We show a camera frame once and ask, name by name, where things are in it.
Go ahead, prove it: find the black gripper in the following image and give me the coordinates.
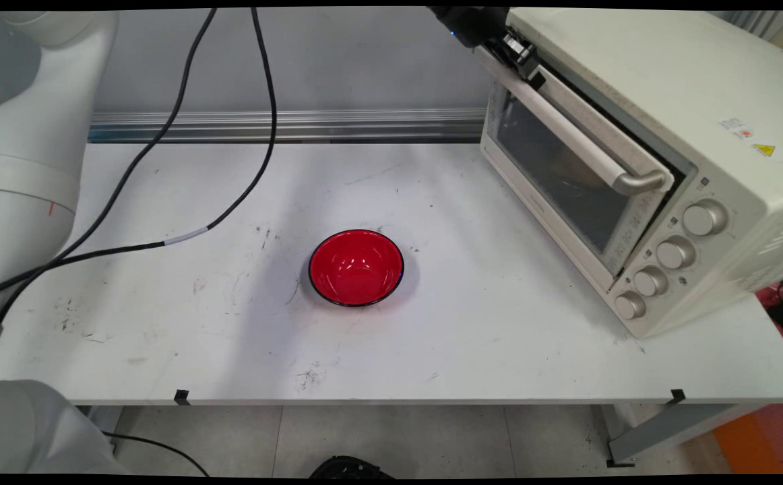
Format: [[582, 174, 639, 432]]
[[427, 7, 548, 91]]

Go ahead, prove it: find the glass oven door with handle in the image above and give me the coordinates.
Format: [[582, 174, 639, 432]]
[[475, 44, 677, 278]]

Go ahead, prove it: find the cream toaster oven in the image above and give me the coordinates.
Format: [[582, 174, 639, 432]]
[[480, 8, 783, 339]]

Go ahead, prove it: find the white and red sticker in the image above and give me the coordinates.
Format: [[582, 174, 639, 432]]
[[719, 118, 754, 141]]

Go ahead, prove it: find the large silver oven knob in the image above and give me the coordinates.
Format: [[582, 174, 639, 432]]
[[683, 200, 730, 237]]

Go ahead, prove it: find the red bowl with black rim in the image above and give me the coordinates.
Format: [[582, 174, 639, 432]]
[[308, 229, 406, 309]]

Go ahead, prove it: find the small silver oven knob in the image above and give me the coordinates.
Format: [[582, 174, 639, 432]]
[[613, 290, 648, 321]]

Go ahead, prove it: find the red object beside table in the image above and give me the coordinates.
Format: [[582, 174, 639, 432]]
[[754, 283, 783, 369]]

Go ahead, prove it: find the grey table leg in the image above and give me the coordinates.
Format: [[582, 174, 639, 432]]
[[592, 403, 757, 468]]

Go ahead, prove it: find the black object on floor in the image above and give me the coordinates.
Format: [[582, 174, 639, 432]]
[[308, 455, 396, 480]]

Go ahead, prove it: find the orange box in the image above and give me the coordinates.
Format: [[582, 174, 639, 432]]
[[711, 400, 783, 476]]

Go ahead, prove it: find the aluminium rail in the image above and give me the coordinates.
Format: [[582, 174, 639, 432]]
[[88, 108, 489, 144]]

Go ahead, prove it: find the plain black cable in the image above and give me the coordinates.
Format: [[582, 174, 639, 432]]
[[0, 7, 220, 382]]

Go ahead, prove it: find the thin black floor cable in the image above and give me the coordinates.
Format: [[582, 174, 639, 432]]
[[100, 430, 212, 478]]

